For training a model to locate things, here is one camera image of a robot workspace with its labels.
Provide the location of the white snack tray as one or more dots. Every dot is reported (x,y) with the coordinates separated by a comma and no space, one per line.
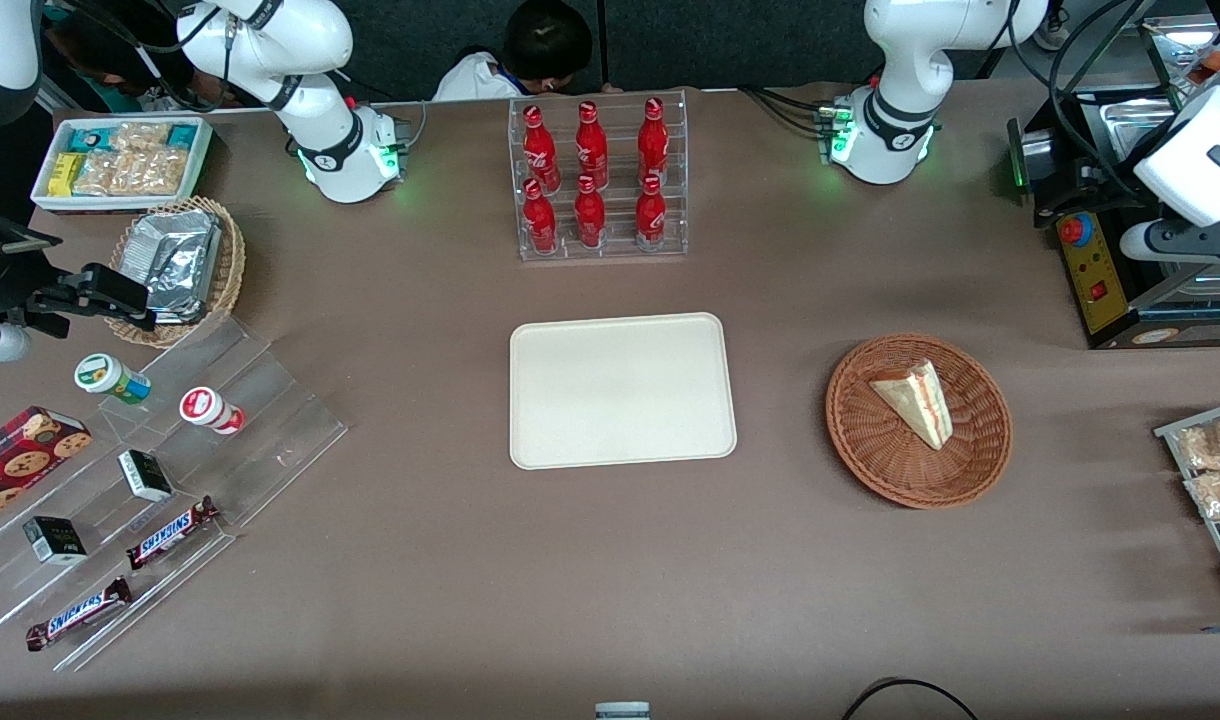
(45,202)

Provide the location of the black hot food case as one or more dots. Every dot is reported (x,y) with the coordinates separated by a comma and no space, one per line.
(1095,290)

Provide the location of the light wicker basket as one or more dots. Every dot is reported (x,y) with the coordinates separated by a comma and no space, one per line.
(232,265)

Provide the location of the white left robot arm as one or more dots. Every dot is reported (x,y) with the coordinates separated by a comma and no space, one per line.
(895,60)

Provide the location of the yellow snack packet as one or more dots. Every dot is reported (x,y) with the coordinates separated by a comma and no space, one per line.
(66,174)

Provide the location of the person with black hair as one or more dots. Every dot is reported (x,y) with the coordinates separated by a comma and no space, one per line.
(545,45)

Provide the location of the teal snack packet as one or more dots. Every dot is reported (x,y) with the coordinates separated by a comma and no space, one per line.
(182,136)
(90,139)

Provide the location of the stainless steel food pan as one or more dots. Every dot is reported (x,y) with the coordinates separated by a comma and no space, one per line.
(1130,115)

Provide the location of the red cookie box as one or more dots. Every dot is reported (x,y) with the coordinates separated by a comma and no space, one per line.
(20,460)

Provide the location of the grey object at table edge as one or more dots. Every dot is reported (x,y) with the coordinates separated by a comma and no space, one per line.
(622,711)

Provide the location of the small black box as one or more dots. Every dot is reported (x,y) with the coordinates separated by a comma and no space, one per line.
(55,540)
(145,476)

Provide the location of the triangular sandwich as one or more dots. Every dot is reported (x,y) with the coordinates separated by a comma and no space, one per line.
(920,400)

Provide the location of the red lid yogurt cup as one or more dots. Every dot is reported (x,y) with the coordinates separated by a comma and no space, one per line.
(205,407)

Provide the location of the clear acrylic step shelf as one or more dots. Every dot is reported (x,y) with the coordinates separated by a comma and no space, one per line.
(270,430)

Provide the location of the clear acrylic bottle rack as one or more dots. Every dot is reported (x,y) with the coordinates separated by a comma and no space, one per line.
(620,245)

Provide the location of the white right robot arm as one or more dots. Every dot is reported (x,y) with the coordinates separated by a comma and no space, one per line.
(315,110)

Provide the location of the clear rice cracker pack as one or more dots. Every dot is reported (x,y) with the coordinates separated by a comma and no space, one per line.
(100,175)
(140,136)
(158,172)

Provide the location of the cream plastic tray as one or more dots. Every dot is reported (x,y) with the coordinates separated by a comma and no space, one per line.
(620,390)

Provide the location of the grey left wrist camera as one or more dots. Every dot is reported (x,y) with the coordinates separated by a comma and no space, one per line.
(1140,242)

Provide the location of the red emergency stop button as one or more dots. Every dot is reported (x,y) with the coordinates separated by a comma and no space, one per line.
(1075,230)

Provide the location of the red cola bottle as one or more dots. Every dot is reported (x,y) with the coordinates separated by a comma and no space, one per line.
(591,148)
(653,145)
(541,150)
(651,218)
(540,222)
(590,218)

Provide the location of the Snickers chocolate bar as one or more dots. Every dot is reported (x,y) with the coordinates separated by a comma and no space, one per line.
(78,613)
(170,532)

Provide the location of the brown round wicker basket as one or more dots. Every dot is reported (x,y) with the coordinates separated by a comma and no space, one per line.
(870,450)

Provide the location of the green lid yogurt cup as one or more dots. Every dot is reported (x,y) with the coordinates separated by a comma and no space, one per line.
(105,374)

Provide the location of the silver foil package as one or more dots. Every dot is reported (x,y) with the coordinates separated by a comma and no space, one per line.
(175,260)

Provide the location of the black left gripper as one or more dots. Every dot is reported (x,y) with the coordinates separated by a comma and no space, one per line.
(1070,187)

